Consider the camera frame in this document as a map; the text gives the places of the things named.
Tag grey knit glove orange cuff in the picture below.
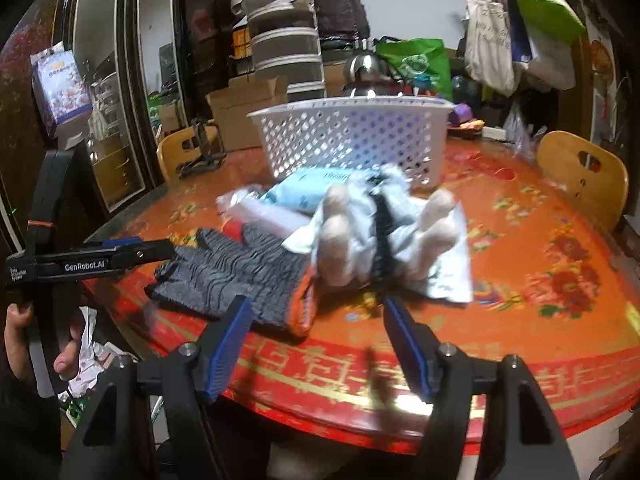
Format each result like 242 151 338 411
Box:
145 224 317 337

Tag white gloves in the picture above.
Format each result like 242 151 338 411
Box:
283 164 473 304

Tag light blue tissue pack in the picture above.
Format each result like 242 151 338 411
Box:
260 167 373 214

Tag person's left hand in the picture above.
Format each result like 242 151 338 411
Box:
3 302 86 386

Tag wooden chair left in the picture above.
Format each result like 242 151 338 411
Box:
156 120 227 182

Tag wooden chair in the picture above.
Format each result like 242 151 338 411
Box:
156 120 227 182
536 130 629 232

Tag red floral tablecloth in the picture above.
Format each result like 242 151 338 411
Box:
81 136 640 456

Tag blue white snack package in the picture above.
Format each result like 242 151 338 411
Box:
29 42 92 139

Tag open cardboard box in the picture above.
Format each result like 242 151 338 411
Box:
206 75 288 152

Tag dark wooden cabinet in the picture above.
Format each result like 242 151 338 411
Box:
0 0 241 241

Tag white perforated plastic basket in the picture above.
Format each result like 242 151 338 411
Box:
247 96 454 188

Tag wooden chair right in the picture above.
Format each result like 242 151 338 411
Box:
536 130 629 232

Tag purple plastic scoop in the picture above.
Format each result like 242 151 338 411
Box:
448 102 474 127

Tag white plastic drawer tower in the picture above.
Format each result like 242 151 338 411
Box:
231 0 326 102

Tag stainless steel kettle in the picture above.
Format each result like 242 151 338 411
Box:
342 51 404 98

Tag green shopping bag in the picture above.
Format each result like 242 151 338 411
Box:
375 37 452 101

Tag black bag on shelf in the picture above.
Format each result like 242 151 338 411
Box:
314 0 371 40

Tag beige canvas tote bag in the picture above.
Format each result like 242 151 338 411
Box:
464 0 518 96

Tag white hanging bag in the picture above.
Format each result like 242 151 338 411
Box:
525 24 576 91

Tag bright green hanging bag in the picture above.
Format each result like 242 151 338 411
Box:
516 0 586 44

